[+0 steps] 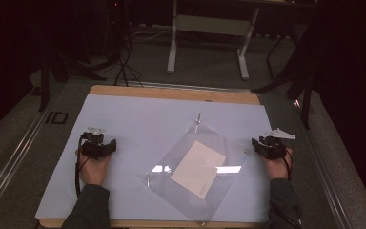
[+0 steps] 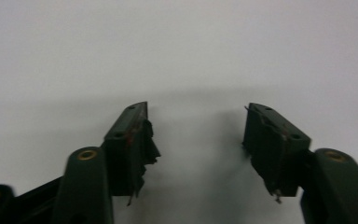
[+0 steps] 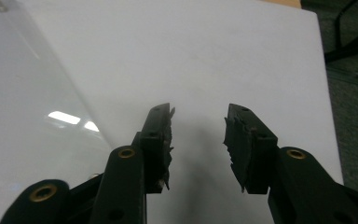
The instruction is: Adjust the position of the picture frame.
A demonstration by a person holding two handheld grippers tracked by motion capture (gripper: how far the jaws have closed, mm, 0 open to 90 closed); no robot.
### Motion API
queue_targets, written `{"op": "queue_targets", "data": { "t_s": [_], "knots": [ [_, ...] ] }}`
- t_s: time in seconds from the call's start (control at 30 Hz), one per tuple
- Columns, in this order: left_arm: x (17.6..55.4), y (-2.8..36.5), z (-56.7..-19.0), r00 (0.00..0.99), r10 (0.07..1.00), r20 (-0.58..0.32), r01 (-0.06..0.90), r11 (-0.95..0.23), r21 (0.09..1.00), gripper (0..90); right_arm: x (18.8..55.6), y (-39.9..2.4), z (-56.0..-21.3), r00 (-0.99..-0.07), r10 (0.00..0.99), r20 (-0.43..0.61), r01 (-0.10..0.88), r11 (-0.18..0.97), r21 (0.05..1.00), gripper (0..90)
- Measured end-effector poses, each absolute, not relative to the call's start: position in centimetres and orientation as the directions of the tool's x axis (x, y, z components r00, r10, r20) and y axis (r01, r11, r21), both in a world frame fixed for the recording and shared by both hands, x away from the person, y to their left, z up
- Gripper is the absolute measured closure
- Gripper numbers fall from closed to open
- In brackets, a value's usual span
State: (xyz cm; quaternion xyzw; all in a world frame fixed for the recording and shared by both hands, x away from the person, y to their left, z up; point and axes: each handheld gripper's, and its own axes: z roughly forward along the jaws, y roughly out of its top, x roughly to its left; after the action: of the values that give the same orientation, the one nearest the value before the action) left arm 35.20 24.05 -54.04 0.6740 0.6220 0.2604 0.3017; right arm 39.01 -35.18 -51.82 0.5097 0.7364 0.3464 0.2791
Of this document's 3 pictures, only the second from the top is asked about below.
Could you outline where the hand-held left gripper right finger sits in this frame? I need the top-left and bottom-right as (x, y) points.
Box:
(241, 102), (312, 204)

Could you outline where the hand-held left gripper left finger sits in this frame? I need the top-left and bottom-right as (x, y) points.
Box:
(102, 101), (162, 207)

